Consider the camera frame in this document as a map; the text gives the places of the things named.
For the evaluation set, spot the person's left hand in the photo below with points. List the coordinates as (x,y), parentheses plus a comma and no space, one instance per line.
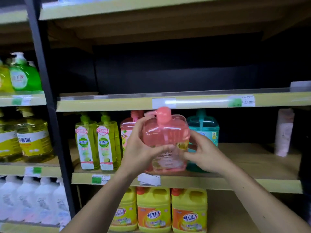
(136,155)

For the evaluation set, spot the person's right hand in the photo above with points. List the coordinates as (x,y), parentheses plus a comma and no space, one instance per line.
(211,157)

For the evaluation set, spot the teal green detergent bottle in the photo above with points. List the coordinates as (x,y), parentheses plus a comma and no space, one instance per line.
(206,126)

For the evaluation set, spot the pink detergent bottle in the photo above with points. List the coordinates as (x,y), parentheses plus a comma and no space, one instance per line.
(165,133)

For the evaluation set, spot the slim green dish soap bottle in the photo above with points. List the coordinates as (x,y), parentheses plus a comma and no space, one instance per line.
(86,148)

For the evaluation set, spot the yellow dish soap pump bottle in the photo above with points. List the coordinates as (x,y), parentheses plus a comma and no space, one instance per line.
(8,143)
(35,143)

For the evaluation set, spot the person's left forearm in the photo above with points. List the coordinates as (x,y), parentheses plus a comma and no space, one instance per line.
(97,206)

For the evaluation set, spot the person's right forearm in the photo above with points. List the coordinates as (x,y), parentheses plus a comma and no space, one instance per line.
(267,198)

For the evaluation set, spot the plain white label card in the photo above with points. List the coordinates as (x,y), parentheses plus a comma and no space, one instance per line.
(149,179)

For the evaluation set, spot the green white price tag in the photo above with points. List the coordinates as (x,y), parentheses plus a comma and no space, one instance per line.
(33,171)
(101,179)
(242,101)
(21,100)

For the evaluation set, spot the blank white shelf label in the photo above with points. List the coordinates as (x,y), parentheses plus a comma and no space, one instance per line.
(300,86)
(164,103)

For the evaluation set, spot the round green hand wash bottle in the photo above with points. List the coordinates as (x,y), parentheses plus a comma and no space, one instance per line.
(26,77)

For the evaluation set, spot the wooden shelf rack black frame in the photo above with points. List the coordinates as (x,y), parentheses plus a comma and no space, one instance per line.
(255,157)

